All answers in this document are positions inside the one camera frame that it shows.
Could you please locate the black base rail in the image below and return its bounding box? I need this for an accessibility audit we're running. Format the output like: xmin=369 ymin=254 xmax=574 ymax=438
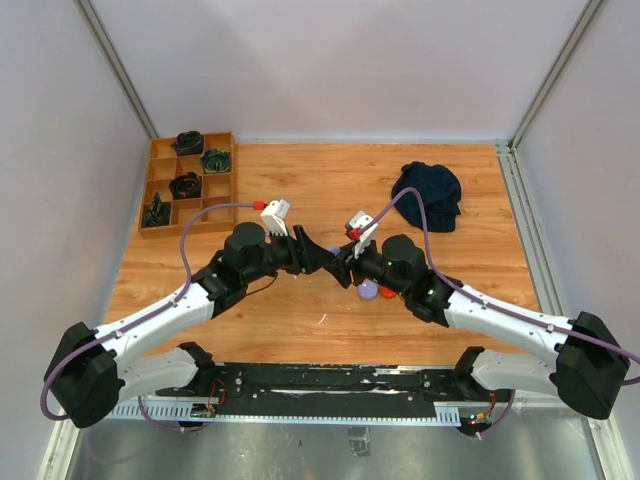
xmin=156 ymin=363 xmax=510 ymax=422

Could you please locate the navy blue cloth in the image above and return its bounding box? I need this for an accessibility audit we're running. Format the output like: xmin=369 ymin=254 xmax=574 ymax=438
xmin=391 ymin=161 xmax=462 ymax=233

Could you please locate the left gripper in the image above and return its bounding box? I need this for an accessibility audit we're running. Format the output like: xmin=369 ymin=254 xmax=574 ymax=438
xmin=243 ymin=224 xmax=335 ymax=284

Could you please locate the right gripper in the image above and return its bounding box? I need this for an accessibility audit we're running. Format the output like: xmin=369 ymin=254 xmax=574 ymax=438
xmin=326 ymin=234 xmax=410 ymax=298

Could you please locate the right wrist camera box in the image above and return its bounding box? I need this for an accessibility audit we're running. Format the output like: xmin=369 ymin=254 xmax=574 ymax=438
xmin=345 ymin=210 xmax=378 ymax=259

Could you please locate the black orange rolled tie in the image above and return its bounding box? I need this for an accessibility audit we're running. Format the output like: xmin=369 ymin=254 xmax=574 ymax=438
xmin=169 ymin=172 xmax=202 ymax=200

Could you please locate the dark green folded tie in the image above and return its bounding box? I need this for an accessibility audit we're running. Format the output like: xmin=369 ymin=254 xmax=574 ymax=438
xmin=141 ymin=192 xmax=171 ymax=228

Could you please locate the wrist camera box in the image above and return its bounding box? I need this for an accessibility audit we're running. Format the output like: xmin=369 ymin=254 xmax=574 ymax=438
xmin=260 ymin=198 xmax=290 ymax=236
xmin=345 ymin=210 xmax=378 ymax=259

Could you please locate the wooden compartment tray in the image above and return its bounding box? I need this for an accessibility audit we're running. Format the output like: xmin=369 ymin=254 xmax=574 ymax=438
xmin=138 ymin=132 xmax=238 ymax=239

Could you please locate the orange earbud charging case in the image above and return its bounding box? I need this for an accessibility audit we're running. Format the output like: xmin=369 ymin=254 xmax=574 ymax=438
xmin=378 ymin=286 xmax=397 ymax=299

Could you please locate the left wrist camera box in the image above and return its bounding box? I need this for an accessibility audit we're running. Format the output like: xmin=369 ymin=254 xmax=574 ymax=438
xmin=260 ymin=198 xmax=290 ymax=236

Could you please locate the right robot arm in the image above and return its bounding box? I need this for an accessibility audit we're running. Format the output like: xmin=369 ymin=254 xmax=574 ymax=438
xmin=324 ymin=235 xmax=630 ymax=420

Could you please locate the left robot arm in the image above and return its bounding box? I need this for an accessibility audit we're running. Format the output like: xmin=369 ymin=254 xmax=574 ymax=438
xmin=40 ymin=222 xmax=335 ymax=428

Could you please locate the green yellow rolled tie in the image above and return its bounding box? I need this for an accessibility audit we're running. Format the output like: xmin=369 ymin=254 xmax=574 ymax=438
xmin=200 ymin=148 xmax=232 ymax=174

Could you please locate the black rolled tie top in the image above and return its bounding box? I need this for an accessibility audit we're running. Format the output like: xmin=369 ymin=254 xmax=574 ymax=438
xmin=171 ymin=130 xmax=204 ymax=156

